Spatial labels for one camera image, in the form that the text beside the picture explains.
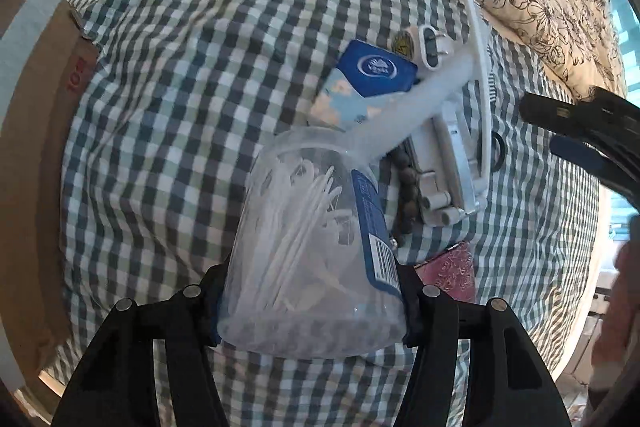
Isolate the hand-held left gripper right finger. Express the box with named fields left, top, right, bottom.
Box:
left=395, top=263, right=573, bottom=427

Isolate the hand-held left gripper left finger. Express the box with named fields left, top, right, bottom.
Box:
left=50, top=264, right=236, bottom=427

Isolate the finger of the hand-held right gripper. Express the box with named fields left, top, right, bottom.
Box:
left=550, top=135, right=640, bottom=208
left=520, top=88, right=640, bottom=142

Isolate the pink patterned box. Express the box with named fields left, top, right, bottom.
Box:
left=414, top=241, right=476, bottom=303

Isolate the black hair tie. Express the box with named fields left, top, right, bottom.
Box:
left=490, top=132, right=507, bottom=172

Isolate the clear plastic jar blue label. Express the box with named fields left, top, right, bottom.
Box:
left=220, top=129, right=408, bottom=355

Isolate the white comb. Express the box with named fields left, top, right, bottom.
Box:
left=460, top=0, right=503, bottom=172

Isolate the brown bead bracelet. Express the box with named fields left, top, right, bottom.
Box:
left=390, top=142, right=418, bottom=253

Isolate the white plastic hanger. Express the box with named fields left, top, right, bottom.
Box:
left=345, top=52, right=476, bottom=168

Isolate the blue tissue pack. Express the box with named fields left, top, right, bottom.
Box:
left=310, top=39, right=420, bottom=130

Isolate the brown cardboard box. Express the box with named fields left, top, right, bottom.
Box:
left=0, top=0, right=101, bottom=388

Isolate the person's right forearm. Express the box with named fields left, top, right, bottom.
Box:
left=592, top=214, right=640, bottom=408

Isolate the white plug adapter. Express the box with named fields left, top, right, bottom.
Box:
left=391, top=24, right=453, bottom=72

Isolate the green checked cloth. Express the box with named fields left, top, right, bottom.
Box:
left=37, top=0, right=601, bottom=427

